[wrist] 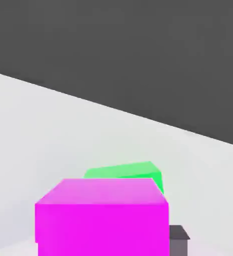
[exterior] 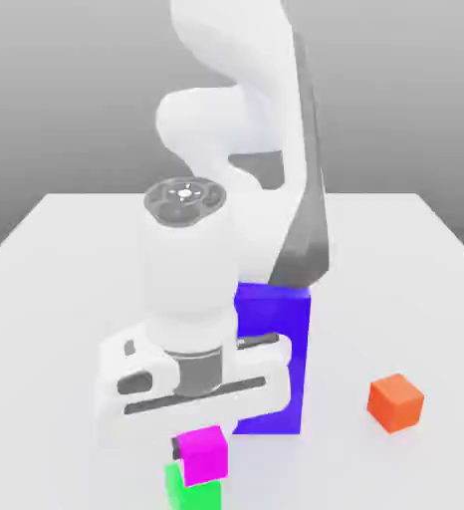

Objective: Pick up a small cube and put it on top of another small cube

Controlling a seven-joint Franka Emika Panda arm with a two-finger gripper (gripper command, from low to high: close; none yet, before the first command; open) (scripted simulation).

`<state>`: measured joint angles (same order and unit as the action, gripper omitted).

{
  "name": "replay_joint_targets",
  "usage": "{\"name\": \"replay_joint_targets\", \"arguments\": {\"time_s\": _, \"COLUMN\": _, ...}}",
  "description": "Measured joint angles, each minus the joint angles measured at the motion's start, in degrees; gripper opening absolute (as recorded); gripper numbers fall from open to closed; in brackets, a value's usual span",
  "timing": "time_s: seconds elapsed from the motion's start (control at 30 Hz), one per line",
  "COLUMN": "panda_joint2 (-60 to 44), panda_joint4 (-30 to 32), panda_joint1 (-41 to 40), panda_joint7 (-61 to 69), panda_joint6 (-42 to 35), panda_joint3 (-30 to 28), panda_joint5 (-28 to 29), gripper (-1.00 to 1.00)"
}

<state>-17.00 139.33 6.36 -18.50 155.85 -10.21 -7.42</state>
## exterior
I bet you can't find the small green cube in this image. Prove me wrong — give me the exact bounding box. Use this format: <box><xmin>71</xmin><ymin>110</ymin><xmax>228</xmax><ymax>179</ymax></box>
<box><xmin>163</xmin><ymin>461</ymin><xmax>222</xmax><ymax>510</ymax></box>

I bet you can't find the small orange cube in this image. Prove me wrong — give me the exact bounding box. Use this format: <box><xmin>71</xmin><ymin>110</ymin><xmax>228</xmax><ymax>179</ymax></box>
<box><xmin>365</xmin><ymin>373</ymin><xmax>426</xmax><ymax>435</ymax></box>

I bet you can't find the small magenta cube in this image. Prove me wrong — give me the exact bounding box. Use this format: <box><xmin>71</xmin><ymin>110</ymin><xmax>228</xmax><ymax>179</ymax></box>
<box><xmin>174</xmin><ymin>424</ymin><xmax>230</xmax><ymax>488</ymax></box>

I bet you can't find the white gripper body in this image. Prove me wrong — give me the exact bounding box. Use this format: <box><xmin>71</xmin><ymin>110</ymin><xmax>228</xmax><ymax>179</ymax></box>
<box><xmin>95</xmin><ymin>360</ymin><xmax>294</xmax><ymax>448</ymax></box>

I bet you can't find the large blue box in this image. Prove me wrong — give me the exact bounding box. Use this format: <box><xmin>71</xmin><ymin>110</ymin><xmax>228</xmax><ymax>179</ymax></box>
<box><xmin>231</xmin><ymin>281</ymin><xmax>312</xmax><ymax>436</ymax></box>

